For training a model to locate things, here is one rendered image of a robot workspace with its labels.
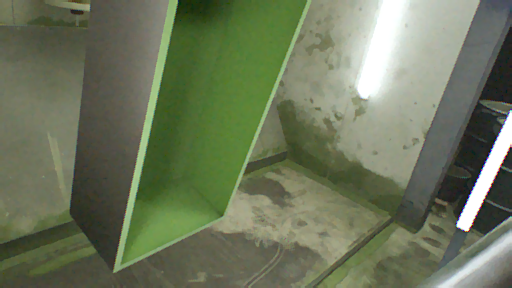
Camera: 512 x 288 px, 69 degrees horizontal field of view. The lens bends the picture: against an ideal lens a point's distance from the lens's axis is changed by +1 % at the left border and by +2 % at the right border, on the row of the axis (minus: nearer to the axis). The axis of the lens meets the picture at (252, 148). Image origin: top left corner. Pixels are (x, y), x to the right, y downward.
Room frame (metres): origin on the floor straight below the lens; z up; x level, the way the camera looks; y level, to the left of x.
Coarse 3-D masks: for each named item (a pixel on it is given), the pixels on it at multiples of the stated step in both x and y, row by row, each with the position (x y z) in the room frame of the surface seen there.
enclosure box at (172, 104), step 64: (128, 0) 1.03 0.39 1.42; (192, 0) 1.45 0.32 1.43; (256, 0) 1.55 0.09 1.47; (128, 64) 1.03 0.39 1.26; (192, 64) 1.55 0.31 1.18; (256, 64) 1.52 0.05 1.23; (128, 128) 1.02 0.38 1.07; (192, 128) 1.68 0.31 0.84; (256, 128) 1.48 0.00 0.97; (128, 192) 1.01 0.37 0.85; (192, 192) 1.64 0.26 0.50; (128, 256) 1.14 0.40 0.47
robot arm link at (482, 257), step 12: (504, 228) 0.44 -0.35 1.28; (480, 240) 0.45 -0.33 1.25; (492, 240) 0.43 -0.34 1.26; (504, 240) 0.42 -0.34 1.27; (468, 252) 0.44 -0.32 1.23; (480, 252) 0.43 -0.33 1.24; (492, 252) 0.42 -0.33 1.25; (504, 252) 0.41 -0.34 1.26; (456, 264) 0.43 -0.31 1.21; (468, 264) 0.42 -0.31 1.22; (480, 264) 0.41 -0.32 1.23; (492, 264) 0.41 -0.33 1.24; (504, 264) 0.40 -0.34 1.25; (432, 276) 0.44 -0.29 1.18; (444, 276) 0.43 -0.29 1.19; (456, 276) 0.42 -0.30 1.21; (468, 276) 0.41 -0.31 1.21; (480, 276) 0.40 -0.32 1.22; (492, 276) 0.40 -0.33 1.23; (504, 276) 0.39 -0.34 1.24
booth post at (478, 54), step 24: (480, 0) 2.56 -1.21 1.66; (504, 0) 2.48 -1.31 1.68; (480, 24) 2.53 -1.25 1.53; (504, 24) 2.45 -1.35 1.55; (480, 48) 2.50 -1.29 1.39; (456, 72) 2.55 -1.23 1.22; (480, 72) 2.46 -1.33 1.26; (456, 96) 2.51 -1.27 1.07; (456, 120) 2.48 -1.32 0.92; (432, 144) 2.53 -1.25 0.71; (456, 144) 2.53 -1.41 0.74; (432, 168) 2.49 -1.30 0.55; (408, 192) 2.55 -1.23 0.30; (432, 192) 2.45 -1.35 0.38; (408, 216) 2.51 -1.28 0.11
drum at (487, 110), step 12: (480, 108) 3.46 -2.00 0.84; (492, 108) 3.33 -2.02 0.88; (480, 120) 3.39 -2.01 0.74; (492, 120) 3.29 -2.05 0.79; (468, 132) 3.48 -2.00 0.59; (480, 132) 3.34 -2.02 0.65; (468, 144) 3.41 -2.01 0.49; (480, 144) 3.30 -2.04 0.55; (456, 156) 3.55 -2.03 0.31; (468, 156) 3.35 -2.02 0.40; (480, 156) 3.26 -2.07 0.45; (468, 168) 3.29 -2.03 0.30
